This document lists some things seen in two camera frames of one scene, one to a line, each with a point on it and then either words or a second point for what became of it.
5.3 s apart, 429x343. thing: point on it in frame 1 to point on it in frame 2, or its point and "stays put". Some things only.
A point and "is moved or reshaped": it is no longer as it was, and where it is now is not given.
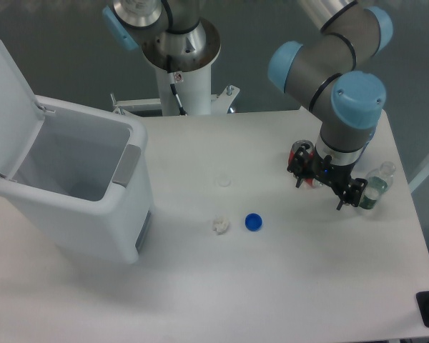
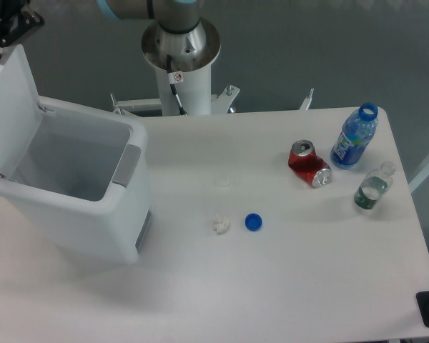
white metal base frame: x=220 y=103 stays put
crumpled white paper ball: x=220 y=225 stays put
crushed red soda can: x=301 y=163 stays put
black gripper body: x=324 y=170 to x=6 y=21
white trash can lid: x=14 y=116 is moved or reshaped
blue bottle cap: x=253 y=221 stays put
